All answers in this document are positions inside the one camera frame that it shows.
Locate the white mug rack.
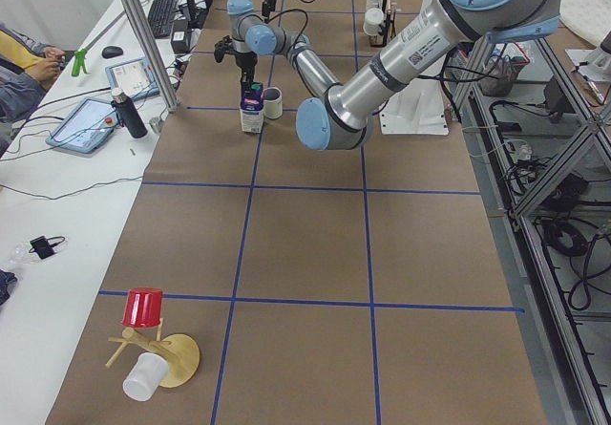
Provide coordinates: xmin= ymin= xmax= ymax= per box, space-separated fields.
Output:
xmin=366 ymin=0 xmax=384 ymax=11
xmin=363 ymin=8 xmax=385 ymax=36

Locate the white mug lower rack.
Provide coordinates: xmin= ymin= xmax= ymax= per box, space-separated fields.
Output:
xmin=363 ymin=8 xmax=385 ymax=36

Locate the white home mug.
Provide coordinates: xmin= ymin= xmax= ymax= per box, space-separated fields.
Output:
xmin=263 ymin=87 xmax=283 ymax=120

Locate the teach pendant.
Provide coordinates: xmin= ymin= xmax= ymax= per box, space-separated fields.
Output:
xmin=105 ymin=57 xmax=159 ymax=100
xmin=46 ymin=97 xmax=118 ymax=155

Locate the seated person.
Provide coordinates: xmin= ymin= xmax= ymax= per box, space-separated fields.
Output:
xmin=1 ymin=23 xmax=66 ymax=154

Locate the brown paper table cover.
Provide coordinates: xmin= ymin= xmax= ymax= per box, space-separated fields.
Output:
xmin=48 ymin=0 xmax=546 ymax=424

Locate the red plastic cup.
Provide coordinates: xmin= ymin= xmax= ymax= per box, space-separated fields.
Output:
xmin=121 ymin=287 xmax=163 ymax=329

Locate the near teach pendant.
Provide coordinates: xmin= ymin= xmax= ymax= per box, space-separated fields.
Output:
xmin=46 ymin=97 xmax=118 ymax=155

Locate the aluminium frame post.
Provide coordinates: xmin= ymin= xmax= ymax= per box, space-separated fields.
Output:
xmin=120 ymin=0 xmax=179 ymax=113

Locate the wooden cup tree stand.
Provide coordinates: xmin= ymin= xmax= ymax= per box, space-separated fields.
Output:
xmin=104 ymin=317 xmax=201 ymax=389

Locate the white mug upper rack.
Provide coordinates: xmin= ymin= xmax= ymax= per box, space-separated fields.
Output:
xmin=366 ymin=0 xmax=384 ymax=11

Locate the black water bottle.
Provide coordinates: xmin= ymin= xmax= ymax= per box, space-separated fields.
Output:
xmin=111 ymin=87 xmax=147 ymax=138

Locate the black keyboard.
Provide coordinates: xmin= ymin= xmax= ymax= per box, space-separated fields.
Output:
xmin=147 ymin=0 xmax=178 ymax=39

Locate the black computer mouse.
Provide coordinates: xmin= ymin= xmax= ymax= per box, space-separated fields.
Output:
xmin=101 ymin=46 xmax=123 ymax=59

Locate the far teach pendant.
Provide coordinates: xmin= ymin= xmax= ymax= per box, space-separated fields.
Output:
xmin=105 ymin=57 xmax=159 ymax=100

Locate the small black adapter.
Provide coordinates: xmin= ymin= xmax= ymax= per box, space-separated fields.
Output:
xmin=30 ymin=236 xmax=66 ymax=260

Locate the black wire mug rack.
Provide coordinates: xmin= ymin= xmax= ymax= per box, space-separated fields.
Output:
xmin=369 ymin=0 xmax=397 ymax=48

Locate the blue white milk carton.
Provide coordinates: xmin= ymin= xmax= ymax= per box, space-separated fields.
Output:
xmin=240 ymin=82 xmax=263 ymax=134

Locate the white camera pole base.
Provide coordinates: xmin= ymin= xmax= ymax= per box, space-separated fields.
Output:
xmin=379 ymin=78 xmax=449 ymax=136

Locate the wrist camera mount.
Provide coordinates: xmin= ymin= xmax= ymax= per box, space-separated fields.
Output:
xmin=214 ymin=35 xmax=235 ymax=63

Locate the translucent white plastic cup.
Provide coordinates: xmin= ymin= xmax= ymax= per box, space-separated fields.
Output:
xmin=122 ymin=352 xmax=169 ymax=402

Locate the green clamp tool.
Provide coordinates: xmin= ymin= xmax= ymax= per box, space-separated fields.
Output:
xmin=71 ymin=48 xmax=88 ymax=77

